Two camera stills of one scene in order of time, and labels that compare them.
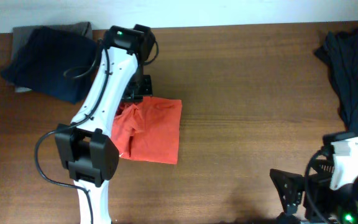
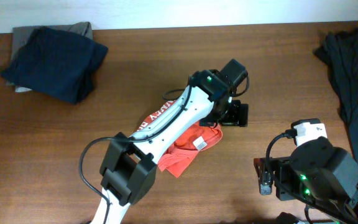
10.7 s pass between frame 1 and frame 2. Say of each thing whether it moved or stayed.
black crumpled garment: stayed
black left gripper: moved
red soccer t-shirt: moved
